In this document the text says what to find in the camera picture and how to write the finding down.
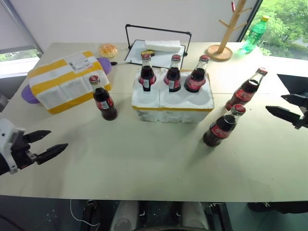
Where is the white foam block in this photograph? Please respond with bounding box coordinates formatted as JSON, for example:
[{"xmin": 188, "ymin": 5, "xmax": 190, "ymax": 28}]
[{"xmin": 144, "ymin": 39, "xmax": 182, "ymax": 52}]

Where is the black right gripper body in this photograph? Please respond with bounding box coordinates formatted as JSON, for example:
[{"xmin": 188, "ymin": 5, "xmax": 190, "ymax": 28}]
[{"xmin": 291, "ymin": 91, "xmax": 308, "ymax": 130}]

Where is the round bread bun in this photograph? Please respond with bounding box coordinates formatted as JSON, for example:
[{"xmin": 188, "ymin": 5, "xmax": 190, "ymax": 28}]
[{"xmin": 99, "ymin": 43, "xmax": 119, "ymax": 59}]

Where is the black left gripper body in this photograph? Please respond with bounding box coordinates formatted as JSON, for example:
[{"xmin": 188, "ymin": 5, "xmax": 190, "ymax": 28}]
[{"xmin": 11, "ymin": 133, "xmax": 39, "ymax": 170}]

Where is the white rounded robot leg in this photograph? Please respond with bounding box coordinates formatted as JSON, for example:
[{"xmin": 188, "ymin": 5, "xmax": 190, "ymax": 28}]
[
  {"xmin": 181, "ymin": 201, "xmax": 210, "ymax": 231},
  {"xmin": 111, "ymin": 201, "xmax": 141, "ymax": 231}
]

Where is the thin white cable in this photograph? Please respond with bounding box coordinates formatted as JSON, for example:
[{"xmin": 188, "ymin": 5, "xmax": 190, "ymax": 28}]
[{"xmin": 69, "ymin": 199, "xmax": 101, "ymax": 227}]

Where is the glass cola bottle red cap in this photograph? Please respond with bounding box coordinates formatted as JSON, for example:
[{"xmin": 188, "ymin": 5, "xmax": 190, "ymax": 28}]
[
  {"xmin": 184, "ymin": 55, "xmax": 210, "ymax": 93},
  {"xmin": 225, "ymin": 67, "xmax": 269, "ymax": 112},
  {"xmin": 138, "ymin": 53, "xmax": 157, "ymax": 92},
  {"xmin": 164, "ymin": 54, "xmax": 182, "ymax": 93},
  {"xmin": 89, "ymin": 75, "xmax": 118, "ymax": 121},
  {"xmin": 203, "ymin": 104, "xmax": 247, "ymax": 148}
]

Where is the wooden mug tree stand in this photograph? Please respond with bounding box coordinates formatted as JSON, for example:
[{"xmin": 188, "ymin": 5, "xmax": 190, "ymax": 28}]
[{"xmin": 207, "ymin": 0, "xmax": 252, "ymax": 62}]

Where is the white styrofoam bottle tray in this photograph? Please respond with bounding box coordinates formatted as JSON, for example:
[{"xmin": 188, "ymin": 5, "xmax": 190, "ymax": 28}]
[{"xmin": 131, "ymin": 67, "xmax": 215, "ymax": 124}]

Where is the purple oblong plastic tray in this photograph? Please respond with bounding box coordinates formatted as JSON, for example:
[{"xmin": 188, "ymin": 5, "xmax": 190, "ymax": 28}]
[{"xmin": 21, "ymin": 57, "xmax": 112, "ymax": 105}]

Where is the white tray with black handle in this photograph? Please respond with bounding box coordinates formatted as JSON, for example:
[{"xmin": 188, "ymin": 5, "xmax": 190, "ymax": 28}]
[{"xmin": 124, "ymin": 23, "xmax": 193, "ymax": 69}]

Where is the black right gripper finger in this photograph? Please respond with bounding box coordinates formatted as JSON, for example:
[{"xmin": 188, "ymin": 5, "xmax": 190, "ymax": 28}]
[
  {"xmin": 281, "ymin": 94, "xmax": 306, "ymax": 107},
  {"xmin": 265, "ymin": 105, "xmax": 302, "ymax": 121}
]

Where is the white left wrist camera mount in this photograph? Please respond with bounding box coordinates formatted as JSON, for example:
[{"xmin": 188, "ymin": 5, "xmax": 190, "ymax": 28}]
[{"xmin": 0, "ymin": 117, "xmax": 26, "ymax": 175}]

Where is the green plastic bottle yellow cap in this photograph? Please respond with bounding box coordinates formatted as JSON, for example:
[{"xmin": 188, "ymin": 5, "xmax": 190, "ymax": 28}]
[{"xmin": 240, "ymin": 15, "xmax": 270, "ymax": 52}]

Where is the dark window frame bar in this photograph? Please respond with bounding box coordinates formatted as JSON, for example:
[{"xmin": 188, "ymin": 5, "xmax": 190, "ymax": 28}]
[{"xmin": 0, "ymin": 0, "xmax": 44, "ymax": 55}]

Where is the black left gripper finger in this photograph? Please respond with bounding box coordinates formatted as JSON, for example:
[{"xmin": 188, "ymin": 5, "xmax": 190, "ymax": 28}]
[
  {"xmin": 36, "ymin": 143, "xmax": 69, "ymax": 166},
  {"xmin": 23, "ymin": 130, "xmax": 52, "ymax": 144}
]

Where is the white package with yellow tape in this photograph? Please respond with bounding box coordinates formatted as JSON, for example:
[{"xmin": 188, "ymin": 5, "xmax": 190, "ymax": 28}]
[{"xmin": 27, "ymin": 50, "xmax": 113, "ymax": 115}]

